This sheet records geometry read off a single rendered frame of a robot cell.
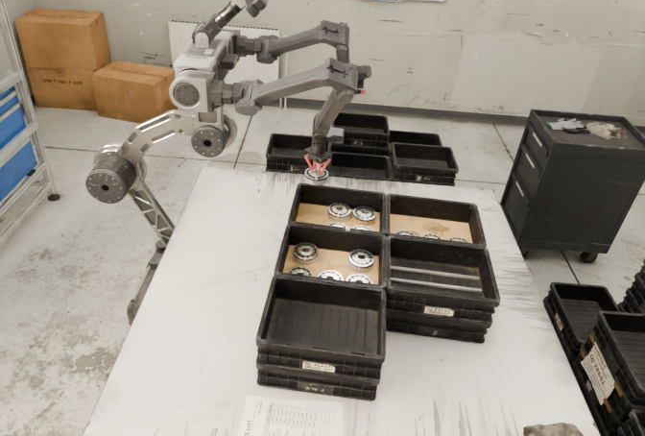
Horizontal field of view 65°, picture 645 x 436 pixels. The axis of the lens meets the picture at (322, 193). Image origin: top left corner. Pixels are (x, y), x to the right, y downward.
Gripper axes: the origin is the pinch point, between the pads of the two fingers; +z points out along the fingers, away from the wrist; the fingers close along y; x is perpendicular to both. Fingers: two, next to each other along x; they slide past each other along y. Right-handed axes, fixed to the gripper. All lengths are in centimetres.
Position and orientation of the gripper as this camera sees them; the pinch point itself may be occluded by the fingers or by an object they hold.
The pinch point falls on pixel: (316, 170)
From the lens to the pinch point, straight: 213.7
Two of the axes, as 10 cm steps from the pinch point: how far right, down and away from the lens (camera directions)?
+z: -0.7, 8.3, 5.5
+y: -6.9, -4.5, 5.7
